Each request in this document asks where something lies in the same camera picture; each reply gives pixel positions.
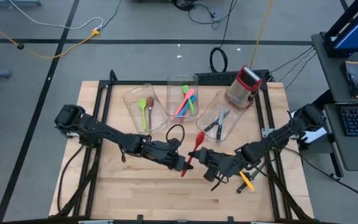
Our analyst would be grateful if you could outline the blue silicone spatula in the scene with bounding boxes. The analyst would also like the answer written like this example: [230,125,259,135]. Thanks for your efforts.
[177,95,197,119]

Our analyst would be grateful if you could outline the white floor cable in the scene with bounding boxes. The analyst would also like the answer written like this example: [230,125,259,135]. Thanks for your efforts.
[7,0,104,31]

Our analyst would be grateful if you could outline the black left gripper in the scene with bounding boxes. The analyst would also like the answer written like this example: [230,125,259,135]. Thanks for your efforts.
[140,138,195,172]

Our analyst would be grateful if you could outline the black equipment cart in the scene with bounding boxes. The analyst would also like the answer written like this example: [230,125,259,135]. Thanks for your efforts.
[311,32,358,172]

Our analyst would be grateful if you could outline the brown wooden spoon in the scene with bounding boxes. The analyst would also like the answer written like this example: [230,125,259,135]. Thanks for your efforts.
[145,96,155,131]

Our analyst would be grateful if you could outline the black coiled cable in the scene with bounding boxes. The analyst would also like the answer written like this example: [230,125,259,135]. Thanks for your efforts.
[209,0,239,73]

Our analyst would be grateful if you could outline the green silicone spatula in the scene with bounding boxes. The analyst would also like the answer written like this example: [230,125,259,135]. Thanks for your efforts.
[181,84,196,114]

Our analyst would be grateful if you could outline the thin black cable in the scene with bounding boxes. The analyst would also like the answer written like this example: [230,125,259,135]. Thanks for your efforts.
[268,45,317,91]

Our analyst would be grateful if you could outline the black floor cable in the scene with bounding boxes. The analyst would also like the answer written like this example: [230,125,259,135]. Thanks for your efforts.
[283,145,358,205]

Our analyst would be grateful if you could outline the yellow hanging cable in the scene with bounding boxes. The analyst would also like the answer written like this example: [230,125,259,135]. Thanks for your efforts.
[249,0,275,70]

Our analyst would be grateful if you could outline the black metal table frame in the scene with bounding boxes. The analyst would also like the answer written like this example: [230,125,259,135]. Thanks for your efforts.
[48,69,315,224]

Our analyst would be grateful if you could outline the black handle kitchen knife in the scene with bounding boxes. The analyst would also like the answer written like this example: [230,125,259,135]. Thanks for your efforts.
[203,110,231,133]

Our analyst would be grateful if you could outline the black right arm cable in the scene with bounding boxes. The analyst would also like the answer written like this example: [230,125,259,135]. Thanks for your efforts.
[211,175,230,192]

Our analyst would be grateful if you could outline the red silicone spoon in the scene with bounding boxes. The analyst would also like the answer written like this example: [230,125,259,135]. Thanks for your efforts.
[180,130,206,178]

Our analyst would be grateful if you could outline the yellow-handled utensil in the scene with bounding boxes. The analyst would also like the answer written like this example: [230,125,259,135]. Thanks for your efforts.
[236,163,267,194]

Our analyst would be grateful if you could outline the light green silicone spoon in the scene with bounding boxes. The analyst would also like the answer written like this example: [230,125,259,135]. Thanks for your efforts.
[138,97,149,133]

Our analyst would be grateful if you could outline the clear plastic bin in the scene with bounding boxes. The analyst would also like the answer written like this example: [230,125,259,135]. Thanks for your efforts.
[122,83,169,135]
[195,90,248,143]
[165,73,200,123]

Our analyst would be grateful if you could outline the tangled black floor cables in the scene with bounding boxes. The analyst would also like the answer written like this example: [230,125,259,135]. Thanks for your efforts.
[172,0,239,30]

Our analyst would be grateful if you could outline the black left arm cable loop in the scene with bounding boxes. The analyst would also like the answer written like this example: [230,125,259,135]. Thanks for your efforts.
[165,124,186,145]

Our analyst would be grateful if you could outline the red metal box grater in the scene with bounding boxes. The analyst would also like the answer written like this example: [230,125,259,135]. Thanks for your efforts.
[224,65,264,110]

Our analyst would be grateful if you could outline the pink silicone spatula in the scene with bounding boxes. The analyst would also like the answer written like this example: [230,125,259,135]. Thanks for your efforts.
[174,88,196,118]

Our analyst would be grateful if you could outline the black keyboard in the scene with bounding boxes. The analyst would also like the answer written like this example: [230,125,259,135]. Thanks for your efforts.
[194,70,270,85]

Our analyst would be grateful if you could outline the yellow floor cable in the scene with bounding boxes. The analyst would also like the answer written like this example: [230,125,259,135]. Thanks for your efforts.
[0,14,101,60]

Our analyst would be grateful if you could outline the grey work gloves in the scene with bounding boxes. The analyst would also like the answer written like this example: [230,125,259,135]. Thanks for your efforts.
[341,60,358,100]

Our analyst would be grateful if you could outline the black left arm base cable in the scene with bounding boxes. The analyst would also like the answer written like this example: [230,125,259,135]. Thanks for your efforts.
[56,144,85,213]

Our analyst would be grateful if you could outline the white paper sheet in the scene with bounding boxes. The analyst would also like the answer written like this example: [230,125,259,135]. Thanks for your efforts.
[290,106,328,144]

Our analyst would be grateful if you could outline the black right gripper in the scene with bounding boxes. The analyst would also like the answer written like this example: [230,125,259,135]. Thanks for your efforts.
[188,148,245,183]

